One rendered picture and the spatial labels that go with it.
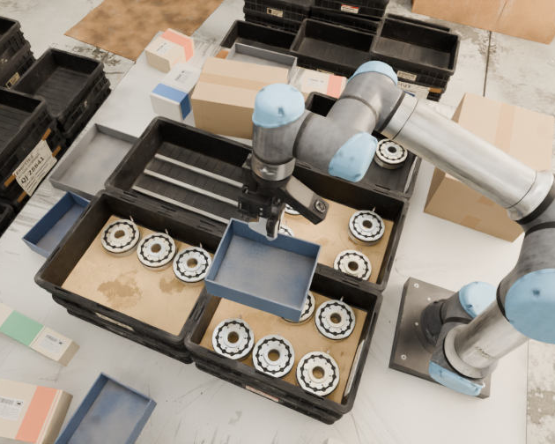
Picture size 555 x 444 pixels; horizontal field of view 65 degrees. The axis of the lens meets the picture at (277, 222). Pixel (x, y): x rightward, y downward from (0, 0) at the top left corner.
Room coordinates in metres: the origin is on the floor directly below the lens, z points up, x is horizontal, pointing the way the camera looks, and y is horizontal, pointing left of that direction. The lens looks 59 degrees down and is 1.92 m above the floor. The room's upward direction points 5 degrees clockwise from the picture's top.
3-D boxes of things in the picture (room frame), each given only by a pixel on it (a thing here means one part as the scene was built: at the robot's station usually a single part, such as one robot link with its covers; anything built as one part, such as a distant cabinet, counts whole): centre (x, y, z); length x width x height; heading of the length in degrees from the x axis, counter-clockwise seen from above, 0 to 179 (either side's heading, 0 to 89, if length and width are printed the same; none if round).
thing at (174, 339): (0.46, 0.34, 0.92); 0.40 x 0.30 x 0.02; 73
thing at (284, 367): (0.28, -0.02, 0.86); 0.10 x 0.10 x 0.01
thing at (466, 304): (0.42, -0.50, 0.91); 0.13 x 0.12 x 0.14; 157
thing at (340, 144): (0.47, -0.08, 1.42); 0.11 x 0.11 x 0.08; 67
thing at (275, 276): (0.39, 0.02, 1.10); 0.20 x 0.15 x 0.07; 77
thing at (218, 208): (0.75, 0.25, 0.87); 0.40 x 0.30 x 0.11; 73
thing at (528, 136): (0.99, -0.69, 0.80); 0.40 x 0.30 x 0.20; 163
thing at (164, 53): (1.48, 0.50, 0.74); 0.16 x 0.12 x 0.07; 155
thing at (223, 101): (1.20, 0.17, 0.78); 0.30 x 0.22 x 0.16; 85
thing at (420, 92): (1.74, -0.58, 0.41); 0.31 x 0.02 x 0.16; 77
